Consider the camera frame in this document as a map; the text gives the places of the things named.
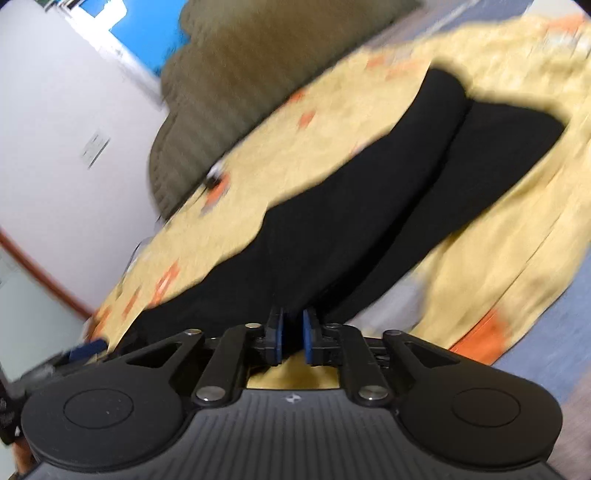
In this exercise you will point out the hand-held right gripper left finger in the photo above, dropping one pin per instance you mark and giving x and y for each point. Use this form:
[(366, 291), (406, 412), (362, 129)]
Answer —
[(277, 339)]

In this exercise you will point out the black pants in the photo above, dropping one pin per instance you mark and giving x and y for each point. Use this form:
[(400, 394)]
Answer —
[(369, 184)]

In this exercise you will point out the yellow floral blanket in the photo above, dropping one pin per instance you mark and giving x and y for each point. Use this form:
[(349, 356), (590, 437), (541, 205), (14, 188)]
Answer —
[(485, 258)]

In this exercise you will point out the blue bed sheet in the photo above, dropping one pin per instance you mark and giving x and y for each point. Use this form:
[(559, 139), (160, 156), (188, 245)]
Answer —
[(554, 337)]

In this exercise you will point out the blue wall board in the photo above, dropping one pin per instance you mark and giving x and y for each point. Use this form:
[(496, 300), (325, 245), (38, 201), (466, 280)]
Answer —
[(127, 32)]

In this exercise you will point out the olive ribbed cushion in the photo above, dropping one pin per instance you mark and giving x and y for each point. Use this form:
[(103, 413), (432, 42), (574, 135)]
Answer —
[(231, 92)]

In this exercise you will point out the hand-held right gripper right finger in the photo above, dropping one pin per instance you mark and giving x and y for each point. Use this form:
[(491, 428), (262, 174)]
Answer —
[(308, 339)]

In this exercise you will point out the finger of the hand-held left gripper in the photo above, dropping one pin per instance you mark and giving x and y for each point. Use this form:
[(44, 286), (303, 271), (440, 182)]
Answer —
[(87, 349)]

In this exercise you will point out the brown wooden door frame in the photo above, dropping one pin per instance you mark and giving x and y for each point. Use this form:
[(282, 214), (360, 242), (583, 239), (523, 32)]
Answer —
[(41, 272)]

